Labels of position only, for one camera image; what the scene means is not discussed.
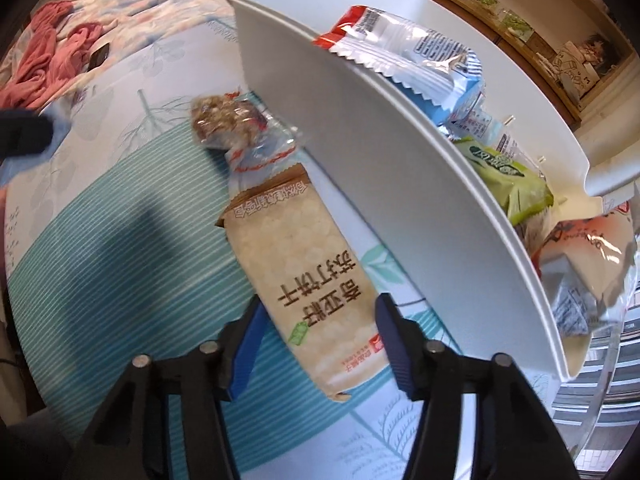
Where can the blue striped placemat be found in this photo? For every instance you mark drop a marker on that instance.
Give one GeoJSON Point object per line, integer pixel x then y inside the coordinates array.
{"type": "Point", "coordinates": [100, 240]}

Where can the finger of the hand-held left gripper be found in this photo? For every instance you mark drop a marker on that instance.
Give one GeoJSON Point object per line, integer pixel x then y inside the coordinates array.
{"type": "Point", "coordinates": [25, 132]}

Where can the pink fuzzy cloth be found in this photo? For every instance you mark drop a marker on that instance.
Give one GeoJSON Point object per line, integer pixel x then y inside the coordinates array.
{"type": "Point", "coordinates": [55, 55]}

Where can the printed cardboard box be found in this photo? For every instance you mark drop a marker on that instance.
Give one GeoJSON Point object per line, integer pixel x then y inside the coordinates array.
{"type": "Point", "coordinates": [575, 72]}

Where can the blue white biscuit packet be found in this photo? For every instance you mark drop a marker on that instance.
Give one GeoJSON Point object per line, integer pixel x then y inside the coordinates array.
{"type": "Point", "coordinates": [400, 40]}

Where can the leaf print tablecloth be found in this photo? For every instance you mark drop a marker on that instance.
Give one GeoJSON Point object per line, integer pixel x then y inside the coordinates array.
{"type": "Point", "coordinates": [125, 110]}

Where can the black smartphone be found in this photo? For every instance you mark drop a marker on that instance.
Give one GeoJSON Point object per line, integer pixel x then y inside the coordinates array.
{"type": "Point", "coordinates": [98, 57]}

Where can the beige cracker packet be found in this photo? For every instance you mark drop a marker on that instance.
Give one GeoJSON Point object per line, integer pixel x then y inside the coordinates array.
{"type": "Point", "coordinates": [300, 270]}

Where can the green snack packet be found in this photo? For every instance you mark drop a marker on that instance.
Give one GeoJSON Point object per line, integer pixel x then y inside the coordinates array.
{"type": "Point", "coordinates": [515, 180]}

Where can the doll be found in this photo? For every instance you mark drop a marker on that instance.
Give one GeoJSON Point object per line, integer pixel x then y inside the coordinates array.
{"type": "Point", "coordinates": [597, 47]}

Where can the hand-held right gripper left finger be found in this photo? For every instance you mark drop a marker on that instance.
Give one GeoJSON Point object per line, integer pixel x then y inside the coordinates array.
{"type": "Point", "coordinates": [247, 355]}

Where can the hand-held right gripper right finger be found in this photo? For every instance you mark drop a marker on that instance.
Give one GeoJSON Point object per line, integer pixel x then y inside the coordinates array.
{"type": "Point", "coordinates": [395, 347]}

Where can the white red snack packet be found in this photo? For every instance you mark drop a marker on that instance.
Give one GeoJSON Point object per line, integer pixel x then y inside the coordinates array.
{"type": "Point", "coordinates": [590, 250]}

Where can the clear labelled snack packet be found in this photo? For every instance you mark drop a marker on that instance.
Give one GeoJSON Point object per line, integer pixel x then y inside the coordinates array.
{"type": "Point", "coordinates": [565, 310]}

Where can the white plastic bin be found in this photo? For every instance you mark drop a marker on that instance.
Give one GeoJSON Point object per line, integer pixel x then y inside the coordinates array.
{"type": "Point", "coordinates": [400, 185]}

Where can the pink blue floral blanket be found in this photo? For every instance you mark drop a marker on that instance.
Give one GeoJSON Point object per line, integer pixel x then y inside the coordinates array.
{"type": "Point", "coordinates": [165, 15]}

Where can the wooden desk with drawers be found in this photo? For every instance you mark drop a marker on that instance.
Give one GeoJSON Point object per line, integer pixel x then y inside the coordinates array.
{"type": "Point", "coordinates": [537, 42]}

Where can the clear nut bar packet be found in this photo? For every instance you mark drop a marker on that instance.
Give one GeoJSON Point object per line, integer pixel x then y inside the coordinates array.
{"type": "Point", "coordinates": [225, 117]}

